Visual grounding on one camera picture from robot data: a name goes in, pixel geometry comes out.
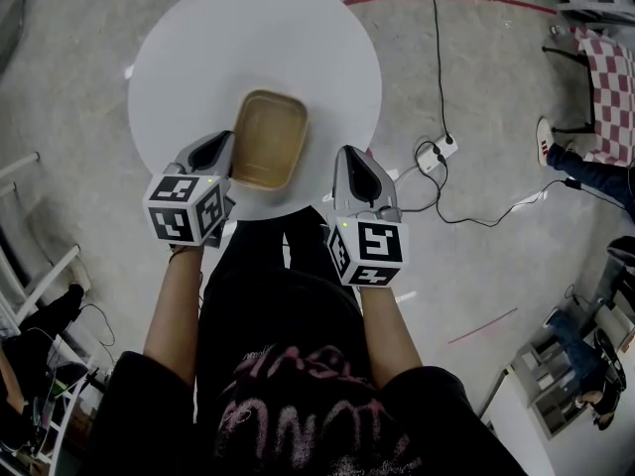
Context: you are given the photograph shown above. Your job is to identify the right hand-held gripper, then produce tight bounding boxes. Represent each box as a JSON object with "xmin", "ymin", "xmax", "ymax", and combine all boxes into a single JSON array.
[{"xmin": 326, "ymin": 146, "xmax": 410, "ymax": 288}]

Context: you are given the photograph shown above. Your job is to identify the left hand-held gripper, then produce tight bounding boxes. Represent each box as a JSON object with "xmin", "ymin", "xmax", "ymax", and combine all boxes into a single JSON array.
[{"xmin": 142, "ymin": 131, "xmax": 236, "ymax": 248}]

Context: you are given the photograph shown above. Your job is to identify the tan rectangular food container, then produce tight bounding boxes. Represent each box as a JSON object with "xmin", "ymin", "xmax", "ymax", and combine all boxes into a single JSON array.
[{"xmin": 230, "ymin": 88, "xmax": 310, "ymax": 192}]

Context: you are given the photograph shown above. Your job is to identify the clear plastic lid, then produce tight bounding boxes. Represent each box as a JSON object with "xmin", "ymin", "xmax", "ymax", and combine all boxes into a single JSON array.
[{"xmin": 232, "ymin": 89, "xmax": 309, "ymax": 187}]

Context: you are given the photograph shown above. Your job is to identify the person's right forearm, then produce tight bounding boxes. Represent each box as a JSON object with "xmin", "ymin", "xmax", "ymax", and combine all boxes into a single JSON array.
[{"xmin": 356, "ymin": 285, "xmax": 426, "ymax": 391}]

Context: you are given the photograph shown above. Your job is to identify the person's left forearm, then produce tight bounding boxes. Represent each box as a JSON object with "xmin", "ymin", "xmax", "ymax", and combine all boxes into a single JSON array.
[{"xmin": 142, "ymin": 245, "xmax": 204, "ymax": 391}]

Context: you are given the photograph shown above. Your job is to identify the white power strip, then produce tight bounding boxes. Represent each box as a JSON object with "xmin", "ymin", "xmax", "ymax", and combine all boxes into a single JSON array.
[{"xmin": 415, "ymin": 134, "xmax": 460, "ymax": 173}]

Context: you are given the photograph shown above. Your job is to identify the person's black trousers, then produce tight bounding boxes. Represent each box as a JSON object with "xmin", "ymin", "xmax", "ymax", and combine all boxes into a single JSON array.
[{"xmin": 217, "ymin": 205, "xmax": 343, "ymax": 287}]

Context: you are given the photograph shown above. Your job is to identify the round white side table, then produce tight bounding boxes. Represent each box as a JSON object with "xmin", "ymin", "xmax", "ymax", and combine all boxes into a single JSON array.
[{"xmin": 127, "ymin": 0, "xmax": 383, "ymax": 223}]

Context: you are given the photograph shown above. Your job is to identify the person's black printed t-shirt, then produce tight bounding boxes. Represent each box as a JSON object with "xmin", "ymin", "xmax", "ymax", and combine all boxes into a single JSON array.
[{"xmin": 86, "ymin": 265, "xmax": 527, "ymax": 476}]

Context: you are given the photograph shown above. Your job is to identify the grey storage rack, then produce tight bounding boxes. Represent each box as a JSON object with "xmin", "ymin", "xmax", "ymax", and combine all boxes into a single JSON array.
[{"xmin": 495, "ymin": 339, "xmax": 601, "ymax": 440}]

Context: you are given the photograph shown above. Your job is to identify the pink checked cloth stool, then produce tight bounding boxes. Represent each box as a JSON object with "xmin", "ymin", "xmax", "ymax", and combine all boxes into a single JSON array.
[{"xmin": 541, "ymin": 25, "xmax": 635, "ymax": 168}]

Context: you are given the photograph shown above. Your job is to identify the looped black cable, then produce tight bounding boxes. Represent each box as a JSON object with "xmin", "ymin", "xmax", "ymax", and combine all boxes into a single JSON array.
[{"xmin": 396, "ymin": 139, "xmax": 584, "ymax": 227}]

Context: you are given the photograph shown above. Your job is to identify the long black power cable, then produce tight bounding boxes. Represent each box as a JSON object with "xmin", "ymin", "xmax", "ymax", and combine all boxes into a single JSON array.
[{"xmin": 429, "ymin": 0, "xmax": 455, "ymax": 143}]

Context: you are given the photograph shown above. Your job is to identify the white frame table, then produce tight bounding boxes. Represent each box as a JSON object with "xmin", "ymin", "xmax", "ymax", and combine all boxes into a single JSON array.
[{"xmin": 0, "ymin": 151, "xmax": 81, "ymax": 316}]

